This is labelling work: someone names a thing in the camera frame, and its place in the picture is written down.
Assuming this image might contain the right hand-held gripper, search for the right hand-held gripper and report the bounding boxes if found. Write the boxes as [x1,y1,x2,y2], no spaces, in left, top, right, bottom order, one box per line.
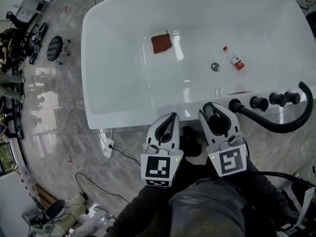
[198,102,248,178]

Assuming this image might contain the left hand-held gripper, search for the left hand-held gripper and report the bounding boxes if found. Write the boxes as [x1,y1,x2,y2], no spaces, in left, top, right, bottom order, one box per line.
[140,112,184,188]

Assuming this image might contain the person's right forearm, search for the person's right forearm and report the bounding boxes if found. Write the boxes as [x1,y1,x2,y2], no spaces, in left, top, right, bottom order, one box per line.
[243,157,297,232]

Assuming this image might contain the person's left forearm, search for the person's left forearm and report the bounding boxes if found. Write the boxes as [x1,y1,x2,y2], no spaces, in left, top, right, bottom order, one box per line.
[106,184,178,237]

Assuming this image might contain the white bathtub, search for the white bathtub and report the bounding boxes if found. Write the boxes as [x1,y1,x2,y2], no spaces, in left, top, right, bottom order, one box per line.
[80,0,314,130]

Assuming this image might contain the person's left leg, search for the person's left leg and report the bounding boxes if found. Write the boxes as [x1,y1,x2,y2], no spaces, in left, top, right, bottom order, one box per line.
[179,126,196,158]

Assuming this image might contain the black faucet knob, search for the black faucet knob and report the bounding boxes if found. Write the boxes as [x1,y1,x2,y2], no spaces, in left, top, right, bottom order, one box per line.
[284,91,301,105]
[269,92,287,107]
[249,96,269,112]

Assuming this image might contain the white power strip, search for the white power strip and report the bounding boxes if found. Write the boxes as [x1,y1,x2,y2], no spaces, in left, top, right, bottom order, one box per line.
[103,137,116,159]

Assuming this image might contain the black curved faucet spout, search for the black curved faucet spout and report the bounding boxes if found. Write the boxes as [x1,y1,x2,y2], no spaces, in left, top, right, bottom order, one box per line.
[228,81,314,134]

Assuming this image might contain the clear plastic bottle red label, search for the clear plastic bottle red label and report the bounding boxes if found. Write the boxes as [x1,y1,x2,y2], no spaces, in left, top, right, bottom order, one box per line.
[223,45,246,72]

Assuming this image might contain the person's grey shirt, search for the person's grey shirt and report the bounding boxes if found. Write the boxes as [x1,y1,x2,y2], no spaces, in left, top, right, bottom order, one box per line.
[169,176,247,237]

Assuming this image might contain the red-brown cloth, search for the red-brown cloth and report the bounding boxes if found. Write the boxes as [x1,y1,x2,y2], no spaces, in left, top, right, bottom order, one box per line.
[151,30,173,55]

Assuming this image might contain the white paper sheet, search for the white paper sheet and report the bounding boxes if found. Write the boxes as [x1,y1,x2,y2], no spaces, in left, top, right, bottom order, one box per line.
[295,188,316,229]

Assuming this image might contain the black office chair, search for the black office chair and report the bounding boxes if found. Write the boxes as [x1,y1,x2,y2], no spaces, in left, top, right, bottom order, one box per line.
[45,199,66,219]

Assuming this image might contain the black round stool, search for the black round stool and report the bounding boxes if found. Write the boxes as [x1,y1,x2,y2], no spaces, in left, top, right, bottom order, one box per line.
[46,35,72,66]

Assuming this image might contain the white desk with drawers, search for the white desk with drawers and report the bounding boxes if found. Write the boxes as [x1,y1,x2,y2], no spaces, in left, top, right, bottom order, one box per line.
[14,0,42,24]

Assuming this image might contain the black power cable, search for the black power cable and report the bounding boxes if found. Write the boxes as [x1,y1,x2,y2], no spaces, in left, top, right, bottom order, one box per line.
[108,144,142,166]

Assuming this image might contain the long white floor cable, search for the long white floor cable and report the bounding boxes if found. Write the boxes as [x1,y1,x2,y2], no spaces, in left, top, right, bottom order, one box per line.
[256,129,299,169]

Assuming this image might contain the white power cable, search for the white power cable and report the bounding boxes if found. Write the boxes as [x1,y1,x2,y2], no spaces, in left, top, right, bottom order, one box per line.
[98,127,113,149]

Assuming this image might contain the thick black braided cable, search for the thick black braided cable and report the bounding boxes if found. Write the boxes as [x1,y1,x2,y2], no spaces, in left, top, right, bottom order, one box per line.
[249,171,316,189]

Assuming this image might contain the black cable with adapter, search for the black cable with adapter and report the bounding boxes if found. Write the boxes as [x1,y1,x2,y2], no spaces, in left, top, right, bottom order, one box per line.
[75,172,130,204]

